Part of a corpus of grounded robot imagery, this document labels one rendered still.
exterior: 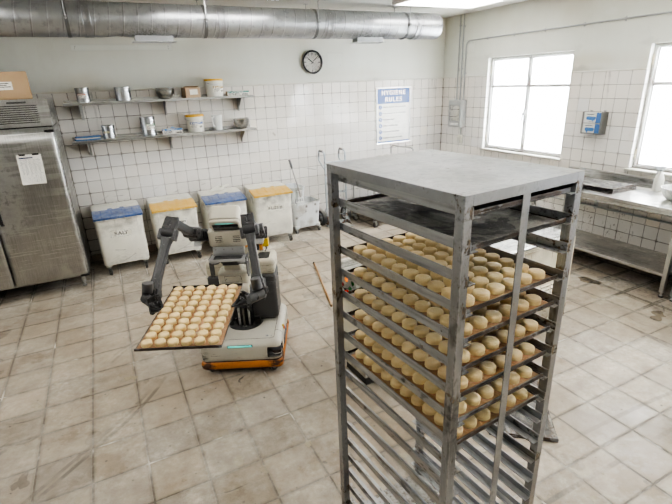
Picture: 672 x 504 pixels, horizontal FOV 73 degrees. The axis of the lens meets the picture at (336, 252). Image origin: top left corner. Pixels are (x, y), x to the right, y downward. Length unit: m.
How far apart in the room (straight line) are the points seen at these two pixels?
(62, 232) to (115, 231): 0.58
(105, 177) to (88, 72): 1.23
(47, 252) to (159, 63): 2.63
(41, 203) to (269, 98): 3.16
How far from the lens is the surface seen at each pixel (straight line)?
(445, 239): 1.22
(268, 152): 6.79
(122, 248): 6.00
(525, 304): 1.51
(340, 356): 1.87
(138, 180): 6.49
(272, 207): 6.23
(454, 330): 1.24
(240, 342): 3.55
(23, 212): 5.66
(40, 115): 5.55
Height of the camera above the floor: 2.08
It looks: 20 degrees down
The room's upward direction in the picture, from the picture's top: 2 degrees counter-clockwise
